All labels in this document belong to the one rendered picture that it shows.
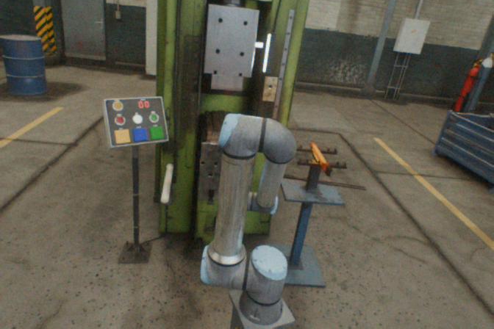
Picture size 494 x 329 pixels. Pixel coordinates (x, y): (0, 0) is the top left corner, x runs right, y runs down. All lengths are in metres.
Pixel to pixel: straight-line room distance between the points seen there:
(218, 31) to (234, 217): 1.21
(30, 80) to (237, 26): 4.84
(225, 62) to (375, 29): 6.95
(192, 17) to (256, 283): 1.57
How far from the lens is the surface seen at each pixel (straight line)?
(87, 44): 8.75
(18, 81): 6.45
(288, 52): 2.28
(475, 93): 8.95
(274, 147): 1.04
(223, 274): 1.36
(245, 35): 2.06
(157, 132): 2.04
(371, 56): 8.84
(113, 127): 1.99
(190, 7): 2.17
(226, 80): 2.09
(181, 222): 2.74
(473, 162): 5.35
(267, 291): 1.40
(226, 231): 1.24
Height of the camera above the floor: 1.78
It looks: 23 degrees down
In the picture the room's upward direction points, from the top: 7 degrees clockwise
